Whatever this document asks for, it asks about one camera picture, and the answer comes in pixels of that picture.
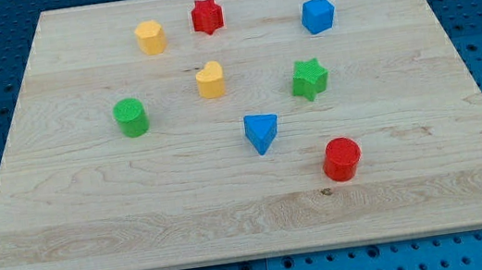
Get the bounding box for red cylinder block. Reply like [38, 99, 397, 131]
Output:
[323, 137, 361, 182]

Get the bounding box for blue triangle block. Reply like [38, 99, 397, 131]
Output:
[243, 114, 278, 155]

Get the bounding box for yellow hexagon block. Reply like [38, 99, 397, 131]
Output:
[134, 19, 167, 55]

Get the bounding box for wooden board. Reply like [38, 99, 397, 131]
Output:
[0, 0, 482, 270]

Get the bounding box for green cylinder block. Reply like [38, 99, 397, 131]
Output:
[113, 97, 150, 138]

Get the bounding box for green star block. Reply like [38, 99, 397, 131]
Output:
[291, 58, 328, 102]

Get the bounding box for red star block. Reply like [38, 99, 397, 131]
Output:
[191, 0, 225, 35]

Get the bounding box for blue cube block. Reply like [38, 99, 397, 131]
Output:
[302, 0, 335, 35]

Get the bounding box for yellow heart block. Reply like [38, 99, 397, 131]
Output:
[195, 60, 226, 99]

